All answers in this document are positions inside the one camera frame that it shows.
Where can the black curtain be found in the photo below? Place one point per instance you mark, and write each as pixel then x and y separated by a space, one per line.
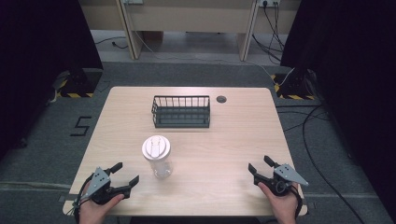
pixel 40 62
pixel 348 77

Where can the person's left hand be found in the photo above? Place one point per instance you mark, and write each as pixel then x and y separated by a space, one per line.
pixel 97 212

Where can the clear bottle with white lid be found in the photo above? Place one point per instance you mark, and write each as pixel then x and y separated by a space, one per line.
pixel 158 154

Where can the light wooden desk frame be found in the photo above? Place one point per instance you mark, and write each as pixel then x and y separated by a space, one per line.
pixel 193 18

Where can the black stand base striped tape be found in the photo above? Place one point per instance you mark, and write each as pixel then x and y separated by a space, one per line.
pixel 292 86
pixel 81 83

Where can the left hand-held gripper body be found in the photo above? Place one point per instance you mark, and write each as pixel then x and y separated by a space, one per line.
pixel 99 184

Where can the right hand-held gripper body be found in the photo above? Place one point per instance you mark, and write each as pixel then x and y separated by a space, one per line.
pixel 285 180

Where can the white wall power strip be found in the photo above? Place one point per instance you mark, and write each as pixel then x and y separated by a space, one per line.
pixel 269 2

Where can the person's right hand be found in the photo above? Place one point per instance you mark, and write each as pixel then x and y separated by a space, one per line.
pixel 280 207

